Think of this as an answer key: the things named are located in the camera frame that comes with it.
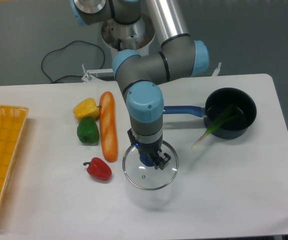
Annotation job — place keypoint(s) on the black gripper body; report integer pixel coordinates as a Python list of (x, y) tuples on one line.
[(149, 144)]

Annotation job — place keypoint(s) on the glass lid blue knob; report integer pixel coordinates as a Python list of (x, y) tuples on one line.
[(139, 169)]

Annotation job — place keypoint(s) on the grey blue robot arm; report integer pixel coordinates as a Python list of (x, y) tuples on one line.
[(139, 77)]

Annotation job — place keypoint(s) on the red bell pepper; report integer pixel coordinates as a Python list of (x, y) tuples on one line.
[(98, 169)]

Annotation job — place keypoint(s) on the baguette bread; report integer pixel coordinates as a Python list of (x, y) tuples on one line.
[(107, 124)]

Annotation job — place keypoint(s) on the green bell pepper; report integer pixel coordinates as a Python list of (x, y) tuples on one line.
[(87, 131)]

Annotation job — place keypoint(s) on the yellow bell pepper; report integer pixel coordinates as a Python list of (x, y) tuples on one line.
[(86, 108)]

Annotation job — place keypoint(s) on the green onion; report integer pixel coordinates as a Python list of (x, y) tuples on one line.
[(226, 116)]

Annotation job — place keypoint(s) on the dark pot blue handle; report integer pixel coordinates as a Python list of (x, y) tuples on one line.
[(218, 101)]

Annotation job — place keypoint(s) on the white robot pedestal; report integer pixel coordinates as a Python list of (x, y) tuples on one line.
[(137, 36)]

